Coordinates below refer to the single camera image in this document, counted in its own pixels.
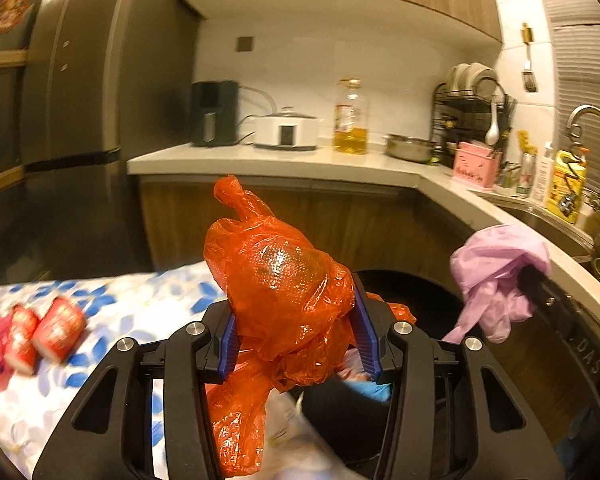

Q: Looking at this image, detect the cooking oil bottle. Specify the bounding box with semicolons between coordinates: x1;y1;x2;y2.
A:
332;77;370;156

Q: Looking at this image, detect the wooden lower cabinet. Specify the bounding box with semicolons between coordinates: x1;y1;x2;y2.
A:
139;180;600;411

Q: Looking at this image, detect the grey refrigerator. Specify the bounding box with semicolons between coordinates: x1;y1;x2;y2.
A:
20;0;203;271

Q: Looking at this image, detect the red plastic bag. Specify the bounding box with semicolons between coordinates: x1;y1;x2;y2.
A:
387;302;418;326

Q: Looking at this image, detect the stainless steel bowl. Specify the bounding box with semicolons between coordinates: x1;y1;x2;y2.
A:
384;133;438;163

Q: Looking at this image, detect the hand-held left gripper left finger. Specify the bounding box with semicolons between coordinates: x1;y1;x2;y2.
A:
32;305;241;480

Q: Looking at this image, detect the black trash bin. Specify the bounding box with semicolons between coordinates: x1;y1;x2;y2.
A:
295;269;486;480

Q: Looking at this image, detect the black dish rack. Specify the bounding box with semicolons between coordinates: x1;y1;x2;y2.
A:
432;80;518;171

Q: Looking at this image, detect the white pump bottle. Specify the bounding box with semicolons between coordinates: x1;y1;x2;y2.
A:
532;141;556;203

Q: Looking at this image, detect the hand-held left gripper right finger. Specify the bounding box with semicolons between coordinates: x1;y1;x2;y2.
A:
350;272;566;480

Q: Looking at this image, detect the wooden upper cabinet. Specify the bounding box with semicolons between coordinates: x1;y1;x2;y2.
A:
176;0;503;56

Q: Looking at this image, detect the wooden framed glass door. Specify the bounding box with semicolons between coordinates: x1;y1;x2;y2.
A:
0;0;51;201

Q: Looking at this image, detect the white crumpled bag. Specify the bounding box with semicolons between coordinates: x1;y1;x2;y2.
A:
260;390;351;480

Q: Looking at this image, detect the yellow detergent bottle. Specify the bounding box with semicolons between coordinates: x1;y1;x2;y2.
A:
545;149;588;225

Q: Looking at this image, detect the wooden cabinet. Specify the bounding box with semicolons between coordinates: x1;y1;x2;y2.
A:
139;180;600;411
176;0;503;56

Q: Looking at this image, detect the hanging metal spatula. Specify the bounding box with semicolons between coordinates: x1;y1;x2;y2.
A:
521;22;538;93

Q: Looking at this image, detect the pink utensil basket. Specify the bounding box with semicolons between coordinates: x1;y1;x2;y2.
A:
452;141;503;190

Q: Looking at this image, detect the black coffee machine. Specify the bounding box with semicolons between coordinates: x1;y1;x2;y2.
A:
190;80;240;147

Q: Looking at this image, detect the white plate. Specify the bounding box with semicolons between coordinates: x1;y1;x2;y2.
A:
467;62;501;98
445;64;471;92

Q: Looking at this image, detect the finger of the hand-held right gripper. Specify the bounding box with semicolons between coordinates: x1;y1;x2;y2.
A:
519;265;572;322

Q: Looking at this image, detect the white ladle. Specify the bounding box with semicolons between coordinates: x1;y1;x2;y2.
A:
484;96;502;146

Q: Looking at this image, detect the beer can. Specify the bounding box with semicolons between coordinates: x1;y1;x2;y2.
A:
517;152;537;198

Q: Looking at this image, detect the white electric cooker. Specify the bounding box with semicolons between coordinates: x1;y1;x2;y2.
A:
252;106;323;152

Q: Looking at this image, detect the stainless steel sink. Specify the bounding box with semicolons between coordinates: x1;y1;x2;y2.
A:
500;205;596;261

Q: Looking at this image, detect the orange plastic bag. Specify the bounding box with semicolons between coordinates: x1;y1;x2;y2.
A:
203;175;361;478

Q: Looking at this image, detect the red paper cup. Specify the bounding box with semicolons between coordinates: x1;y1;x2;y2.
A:
32;296;88;363
4;305;42;375

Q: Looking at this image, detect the grey window blind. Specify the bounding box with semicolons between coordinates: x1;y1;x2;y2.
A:
530;0;600;201

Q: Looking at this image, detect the floral blanket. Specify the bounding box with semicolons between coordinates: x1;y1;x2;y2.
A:
0;260;301;480

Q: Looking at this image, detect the steel spring faucet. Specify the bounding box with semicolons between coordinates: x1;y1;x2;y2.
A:
562;105;600;256

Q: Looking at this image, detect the purple plastic bag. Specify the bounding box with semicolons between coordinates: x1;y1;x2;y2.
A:
450;224;552;343

